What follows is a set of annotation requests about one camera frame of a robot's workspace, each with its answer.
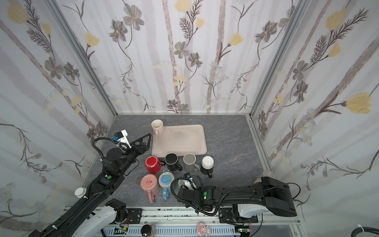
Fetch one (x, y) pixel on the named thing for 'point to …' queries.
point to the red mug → (153, 164)
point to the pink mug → (149, 182)
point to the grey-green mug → (189, 160)
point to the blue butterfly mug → (166, 180)
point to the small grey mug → (175, 185)
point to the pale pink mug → (158, 126)
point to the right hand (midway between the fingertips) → (185, 195)
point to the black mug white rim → (170, 160)
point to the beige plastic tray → (180, 139)
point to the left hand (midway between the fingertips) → (148, 136)
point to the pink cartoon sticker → (203, 229)
